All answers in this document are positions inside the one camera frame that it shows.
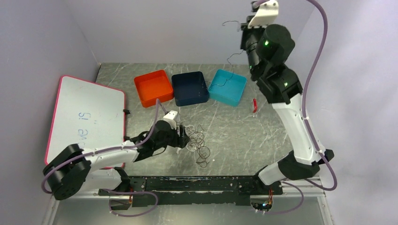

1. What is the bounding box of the dark brown thin cable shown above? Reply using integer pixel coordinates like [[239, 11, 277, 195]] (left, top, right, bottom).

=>
[[177, 124, 211, 169]]

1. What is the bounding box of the black thin cable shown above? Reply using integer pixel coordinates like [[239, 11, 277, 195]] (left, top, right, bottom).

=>
[[207, 20, 246, 92]]

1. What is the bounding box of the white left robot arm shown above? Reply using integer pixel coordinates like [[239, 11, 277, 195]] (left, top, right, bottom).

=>
[[41, 120, 190, 200]]

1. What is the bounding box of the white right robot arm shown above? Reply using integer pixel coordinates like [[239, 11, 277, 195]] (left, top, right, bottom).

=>
[[240, 24, 335, 194]]

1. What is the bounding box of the dark blue plastic bin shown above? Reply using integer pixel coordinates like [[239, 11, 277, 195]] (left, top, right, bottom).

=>
[[171, 71, 209, 107]]

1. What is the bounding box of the orange plastic bin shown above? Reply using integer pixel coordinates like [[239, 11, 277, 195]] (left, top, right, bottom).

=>
[[134, 70, 174, 108]]

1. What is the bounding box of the teal plastic bin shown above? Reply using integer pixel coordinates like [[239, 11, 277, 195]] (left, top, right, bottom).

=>
[[208, 69, 247, 107]]

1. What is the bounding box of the red white small card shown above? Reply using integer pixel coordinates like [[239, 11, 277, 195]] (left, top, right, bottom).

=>
[[252, 98, 258, 113]]

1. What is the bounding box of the pink framed whiteboard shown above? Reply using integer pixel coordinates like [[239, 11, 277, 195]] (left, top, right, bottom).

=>
[[44, 75, 126, 164]]

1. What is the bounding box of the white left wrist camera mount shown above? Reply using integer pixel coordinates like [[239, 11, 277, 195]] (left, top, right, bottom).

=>
[[162, 110, 180, 123]]

